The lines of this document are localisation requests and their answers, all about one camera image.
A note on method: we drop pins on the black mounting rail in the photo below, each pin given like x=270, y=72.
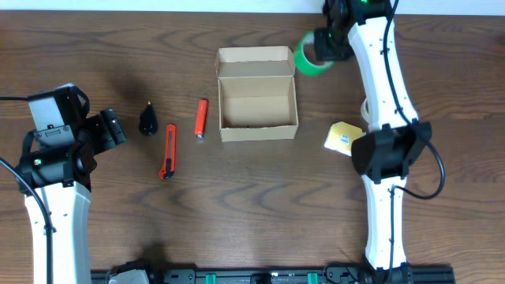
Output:
x=333, y=273

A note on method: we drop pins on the open cardboard box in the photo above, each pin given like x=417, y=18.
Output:
x=257, y=93

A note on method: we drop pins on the yellow sticky note pad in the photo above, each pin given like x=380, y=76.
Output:
x=340, y=137

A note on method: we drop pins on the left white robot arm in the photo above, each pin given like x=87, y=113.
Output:
x=57, y=159

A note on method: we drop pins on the red utility knife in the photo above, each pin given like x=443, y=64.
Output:
x=169, y=162

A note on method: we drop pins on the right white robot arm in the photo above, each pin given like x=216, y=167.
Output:
x=395, y=138

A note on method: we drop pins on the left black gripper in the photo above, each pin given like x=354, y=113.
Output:
x=111, y=128

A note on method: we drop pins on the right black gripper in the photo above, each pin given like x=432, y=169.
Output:
x=327, y=49

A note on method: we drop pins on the green tape roll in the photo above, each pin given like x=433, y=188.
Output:
x=305, y=57

